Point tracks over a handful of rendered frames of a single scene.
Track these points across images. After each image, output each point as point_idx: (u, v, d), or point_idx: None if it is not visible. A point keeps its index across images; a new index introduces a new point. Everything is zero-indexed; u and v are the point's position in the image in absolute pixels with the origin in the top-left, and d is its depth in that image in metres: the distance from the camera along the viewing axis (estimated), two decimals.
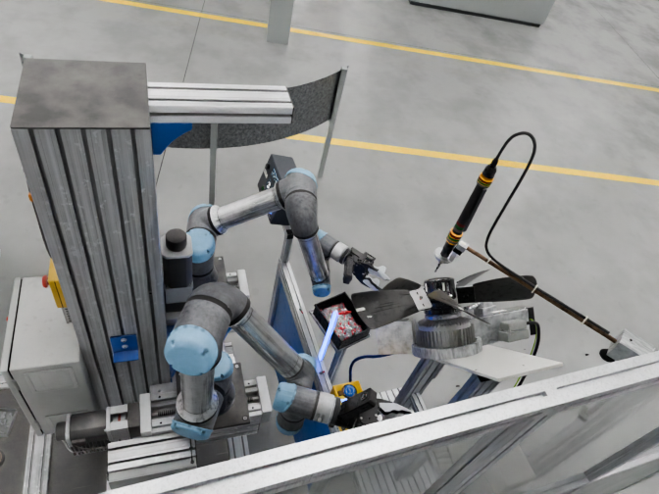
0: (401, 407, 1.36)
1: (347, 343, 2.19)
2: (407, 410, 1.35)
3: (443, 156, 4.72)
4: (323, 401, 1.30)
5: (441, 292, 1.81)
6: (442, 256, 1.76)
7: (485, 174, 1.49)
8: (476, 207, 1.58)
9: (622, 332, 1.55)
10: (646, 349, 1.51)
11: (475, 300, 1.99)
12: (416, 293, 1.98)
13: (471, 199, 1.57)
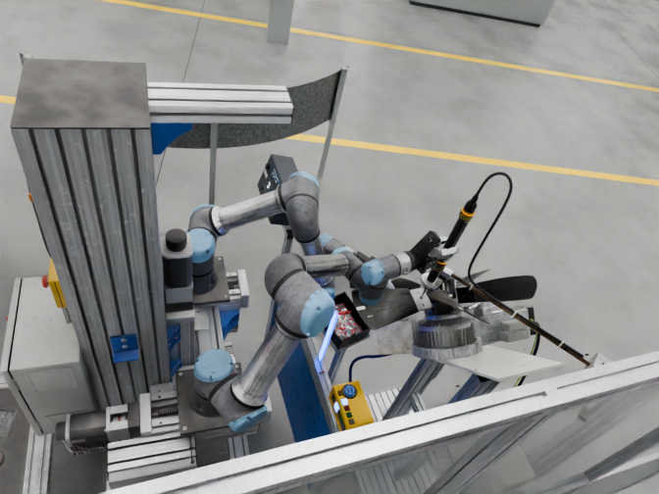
0: (445, 237, 1.74)
1: (347, 343, 2.19)
2: None
3: (443, 156, 4.72)
4: (401, 259, 1.62)
5: (441, 292, 1.81)
6: (429, 280, 1.86)
7: (467, 210, 1.60)
8: (458, 237, 1.68)
9: (595, 356, 1.65)
10: None
11: (475, 300, 1.99)
12: (417, 292, 1.98)
13: (454, 230, 1.68)
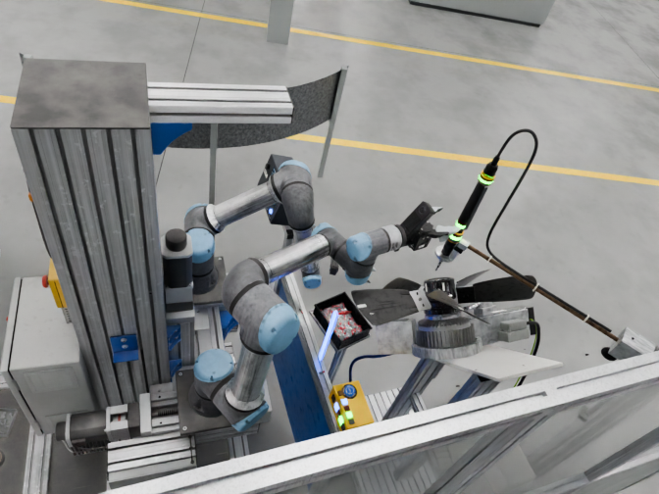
0: (435, 207, 1.60)
1: (347, 343, 2.19)
2: (440, 207, 1.60)
3: (443, 156, 4.72)
4: (391, 232, 1.47)
5: (441, 292, 1.81)
6: (443, 254, 1.75)
7: (486, 172, 1.49)
8: (477, 205, 1.57)
9: (624, 330, 1.54)
10: (648, 347, 1.50)
11: (475, 300, 1.99)
12: (416, 294, 1.98)
13: (472, 197, 1.57)
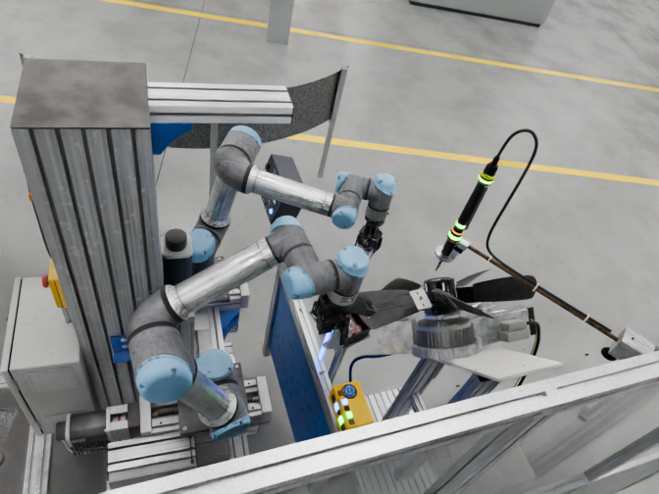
0: None
1: (347, 343, 2.19)
2: None
3: (443, 156, 4.72)
4: None
5: (390, 292, 1.98)
6: (443, 254, 1.75)
7: (486, 172, 1.49)
8: (477, 205, 1.57)
9: (624, 330, 1.54)
10: (648, 347, 1.50)
11: (456, 307, 1.88)
12: (423, 289, 2.09)
13: (472, 197, 1.57)
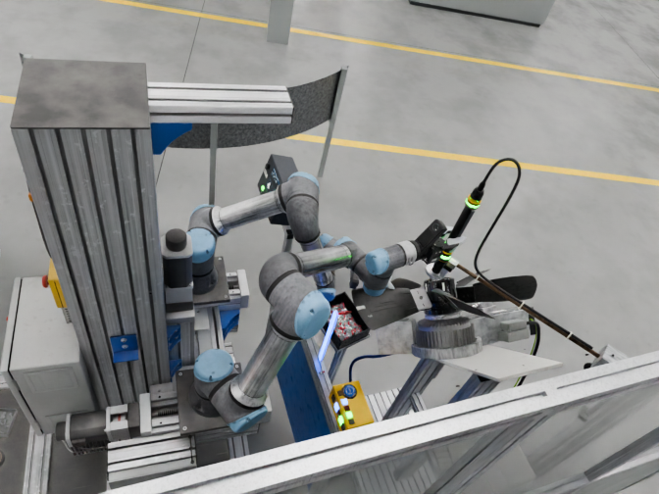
0: (451, 226, 1.70)
1: (347, 343, 2.19)
2: None
3: (443, 156, 4.72)
4: (407, 248, 1.58)
5: (391, 290, 1.97)
6: (433, 271, 1.83)
7: (473, 197, 1.56)
8: (464, 226, 1.64)
9: (605, 347, 1.61)
10: None
11: (456, 307, 1.88)
12: None
13: (460, 220, 1.64)
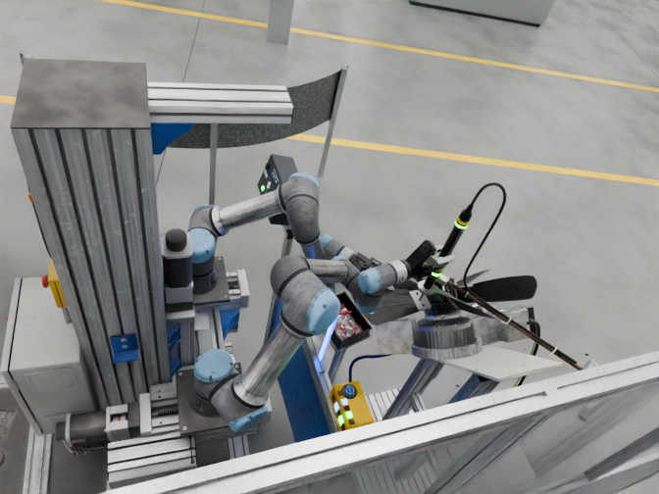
0: (441, 246, 1.77)
1: (347, 343, 2.19)
2: None
3: (443, 156, 4.72)
4: (397, 268, 1.65)
5: (391, 291, 1.97)
6: (425, 287, 1.89)
7: (461, 219, 1.63)
8: (453, 245, 1.71)
9: (588, 362, 1.68)
10: None
11: (456, 307, 1.88)
12: None
13: (449, 239, 1.71)
